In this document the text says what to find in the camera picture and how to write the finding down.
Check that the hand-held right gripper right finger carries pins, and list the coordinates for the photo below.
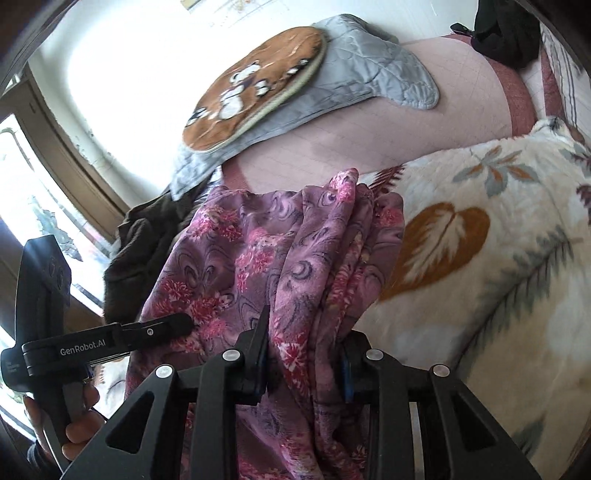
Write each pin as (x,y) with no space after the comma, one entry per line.
(355,369)

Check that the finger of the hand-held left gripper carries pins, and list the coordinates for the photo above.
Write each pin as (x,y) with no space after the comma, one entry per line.
(157,328)

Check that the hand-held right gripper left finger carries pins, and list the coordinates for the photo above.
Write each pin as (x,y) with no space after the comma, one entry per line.
(258,364)

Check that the purple floral garment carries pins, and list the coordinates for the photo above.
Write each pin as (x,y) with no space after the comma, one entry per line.
(258,258)

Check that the person's left hand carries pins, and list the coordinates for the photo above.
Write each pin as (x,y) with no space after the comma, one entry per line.
(85,422)

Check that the dark brown garment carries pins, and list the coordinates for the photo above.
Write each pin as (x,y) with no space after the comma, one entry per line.
(134,258)

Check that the leaf print fleece blanket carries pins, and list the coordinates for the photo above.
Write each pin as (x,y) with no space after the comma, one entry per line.
(461,277)

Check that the brown round cushion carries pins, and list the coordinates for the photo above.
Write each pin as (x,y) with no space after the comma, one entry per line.
(258,92)

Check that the pink bed sheet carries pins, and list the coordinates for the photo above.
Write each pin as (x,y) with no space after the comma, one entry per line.
(438,115)

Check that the grey quilted pad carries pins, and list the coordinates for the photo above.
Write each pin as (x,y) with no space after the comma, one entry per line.
(369,78)

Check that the striped cloth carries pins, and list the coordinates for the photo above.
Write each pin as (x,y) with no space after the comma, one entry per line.
(561,78)

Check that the black cloth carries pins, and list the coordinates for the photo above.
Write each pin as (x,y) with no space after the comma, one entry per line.
(503,32)

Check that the wooden window frame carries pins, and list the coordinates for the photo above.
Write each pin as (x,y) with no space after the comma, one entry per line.
(69,152)

